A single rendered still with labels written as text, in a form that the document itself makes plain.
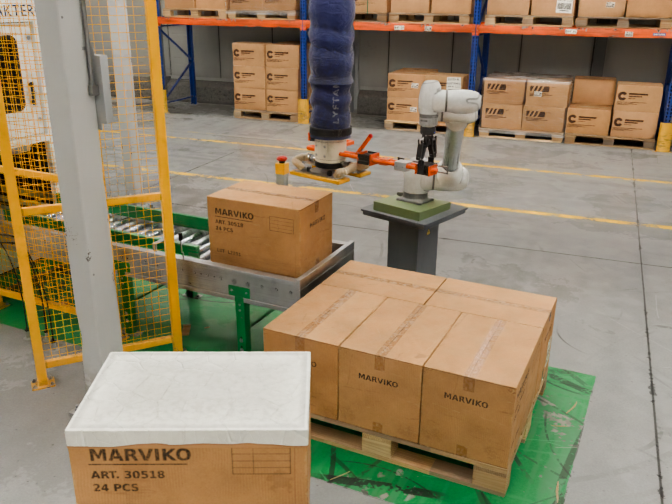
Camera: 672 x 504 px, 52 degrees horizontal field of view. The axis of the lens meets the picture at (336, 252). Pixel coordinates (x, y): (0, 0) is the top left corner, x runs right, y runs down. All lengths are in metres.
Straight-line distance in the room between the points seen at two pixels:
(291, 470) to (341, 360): 1.39
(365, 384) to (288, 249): 0.99
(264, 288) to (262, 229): 0.33
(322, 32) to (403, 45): 8.78
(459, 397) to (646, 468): 1.01
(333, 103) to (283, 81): 8.11
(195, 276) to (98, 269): 0.76
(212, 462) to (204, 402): 0.16
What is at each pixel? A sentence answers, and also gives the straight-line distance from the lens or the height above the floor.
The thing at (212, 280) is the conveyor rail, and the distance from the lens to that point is 4.01.
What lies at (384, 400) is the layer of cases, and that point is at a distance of 3.20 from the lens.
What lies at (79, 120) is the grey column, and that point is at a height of 1.50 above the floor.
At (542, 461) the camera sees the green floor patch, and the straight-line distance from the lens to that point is 3.51.
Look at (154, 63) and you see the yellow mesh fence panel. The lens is 3.76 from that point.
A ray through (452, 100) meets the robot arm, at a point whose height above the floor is 1.57.
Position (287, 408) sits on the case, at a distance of 1.87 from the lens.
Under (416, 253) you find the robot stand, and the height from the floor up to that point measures 0.50.
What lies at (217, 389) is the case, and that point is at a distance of 1.96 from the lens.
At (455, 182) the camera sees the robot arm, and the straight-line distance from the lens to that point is 4.34.
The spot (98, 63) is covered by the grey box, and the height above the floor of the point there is 1.74.
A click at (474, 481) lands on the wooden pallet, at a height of 0.04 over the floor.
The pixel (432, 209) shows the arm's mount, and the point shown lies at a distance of 4.31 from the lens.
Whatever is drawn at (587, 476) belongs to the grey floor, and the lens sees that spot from 3.49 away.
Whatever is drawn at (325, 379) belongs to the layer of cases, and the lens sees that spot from 3.28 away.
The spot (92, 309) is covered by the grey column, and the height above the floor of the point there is 0.60.
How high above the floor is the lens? 2.04
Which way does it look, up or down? 21 degrees down
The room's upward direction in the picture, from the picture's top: 1 degrees clockwise
